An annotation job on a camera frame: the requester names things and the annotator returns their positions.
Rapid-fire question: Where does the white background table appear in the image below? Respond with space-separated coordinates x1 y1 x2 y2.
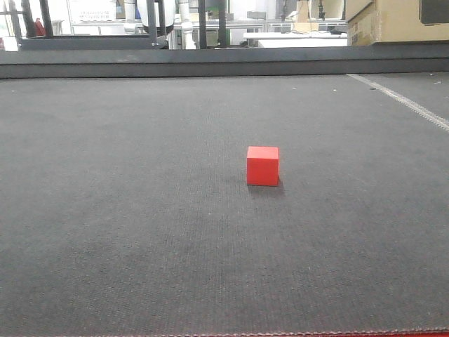
243 31 348 48

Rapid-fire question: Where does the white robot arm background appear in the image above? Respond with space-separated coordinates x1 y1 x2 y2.
176 0 196 50

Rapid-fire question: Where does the red magnetic cube block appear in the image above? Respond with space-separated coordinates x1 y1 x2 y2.
246 146 280 186

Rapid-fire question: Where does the large cardboard box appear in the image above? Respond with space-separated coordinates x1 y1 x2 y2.
345 0 448 46

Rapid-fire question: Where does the dark grey table mat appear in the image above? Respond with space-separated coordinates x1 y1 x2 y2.
1 73 448 336

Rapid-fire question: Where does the black metal frame rack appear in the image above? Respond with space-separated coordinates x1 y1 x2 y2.
1 1 232 51

